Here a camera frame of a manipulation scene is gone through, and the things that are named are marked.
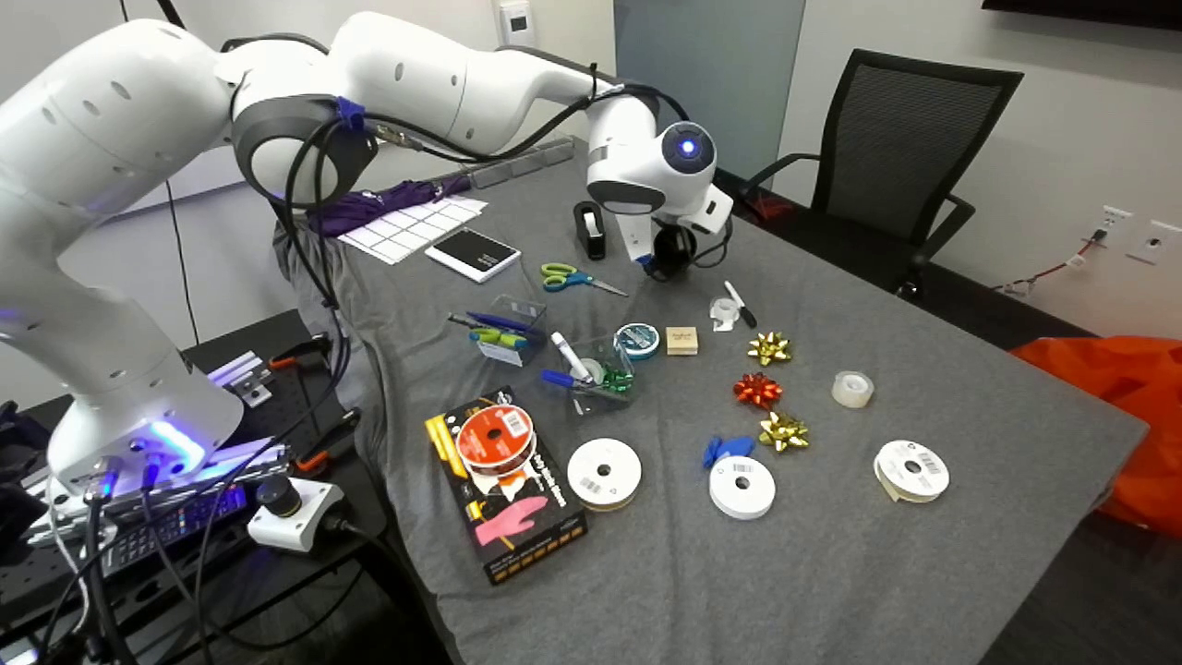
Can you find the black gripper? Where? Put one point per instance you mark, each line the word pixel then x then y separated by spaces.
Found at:
pixel 660 225

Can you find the black mug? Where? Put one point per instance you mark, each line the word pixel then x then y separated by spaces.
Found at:
pixel 678 259

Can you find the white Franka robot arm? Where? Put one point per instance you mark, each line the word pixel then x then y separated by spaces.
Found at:
pixel 122 124

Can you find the black tape dispenser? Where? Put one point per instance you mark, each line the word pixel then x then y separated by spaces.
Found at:
pixel 593 230

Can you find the white crumpled plastic piece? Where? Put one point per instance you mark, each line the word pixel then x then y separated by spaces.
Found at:
pixel 720 317

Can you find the teal tape roll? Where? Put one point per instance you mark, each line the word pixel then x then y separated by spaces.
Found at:
pixel 635 342

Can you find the small beige box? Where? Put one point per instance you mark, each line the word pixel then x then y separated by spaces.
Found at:
pixel 681 342

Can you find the white marker with blue cap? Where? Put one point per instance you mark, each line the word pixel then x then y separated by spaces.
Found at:
pixel 569 357

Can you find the gold gift bow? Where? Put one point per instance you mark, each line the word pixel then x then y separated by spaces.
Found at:
pixel 783 434
pixel 769 347

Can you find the black white tablet notebook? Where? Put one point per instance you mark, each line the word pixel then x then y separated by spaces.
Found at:
pixel 475 253

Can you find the red gift bow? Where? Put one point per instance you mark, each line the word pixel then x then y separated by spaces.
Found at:
pixel 758 390

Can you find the clear box with blue pens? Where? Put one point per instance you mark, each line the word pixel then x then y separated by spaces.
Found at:
pixel 501 335

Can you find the blue ribbon piece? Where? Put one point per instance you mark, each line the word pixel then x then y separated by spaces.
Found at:
pixel 724 450

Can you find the white label sticker sheet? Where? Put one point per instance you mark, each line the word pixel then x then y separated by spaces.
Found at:
pixel 411 230

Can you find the small clear tape roll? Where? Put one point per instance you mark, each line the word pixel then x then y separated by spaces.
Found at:
pixel 849 390

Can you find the white ribbon spool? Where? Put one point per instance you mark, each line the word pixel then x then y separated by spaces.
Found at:
pixel 602 473
pixel 745 489
pixel 910 469

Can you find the orange ribbon spool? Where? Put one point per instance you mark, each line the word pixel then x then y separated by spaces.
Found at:
pixel 496 434

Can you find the black mesh office chair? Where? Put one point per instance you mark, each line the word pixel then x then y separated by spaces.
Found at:
pixel 907 134

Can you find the purple cloth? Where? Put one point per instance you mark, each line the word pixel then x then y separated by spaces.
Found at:
pixel 381 203

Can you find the black printed flat box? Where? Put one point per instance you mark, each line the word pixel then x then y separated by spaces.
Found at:
pixel 518 531

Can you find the grey tablecloth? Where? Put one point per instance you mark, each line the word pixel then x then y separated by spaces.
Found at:
pixel 862 565

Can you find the silver metal clamp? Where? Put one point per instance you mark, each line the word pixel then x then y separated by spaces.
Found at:
pixel 245 379

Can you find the orange bag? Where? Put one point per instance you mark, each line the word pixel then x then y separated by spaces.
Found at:
pixel 1121 392

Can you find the black equipment cart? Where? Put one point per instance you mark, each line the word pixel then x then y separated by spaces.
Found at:
pixel 308 594

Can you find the white wall switch plate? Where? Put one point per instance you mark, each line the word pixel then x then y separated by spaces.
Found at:
pixel 518 19

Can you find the white wall outlet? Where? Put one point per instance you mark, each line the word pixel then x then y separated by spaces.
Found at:
pixel 1112 225
pixel 1162 240

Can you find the black wall television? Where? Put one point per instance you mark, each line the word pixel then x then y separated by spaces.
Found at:
pixel 1084 10

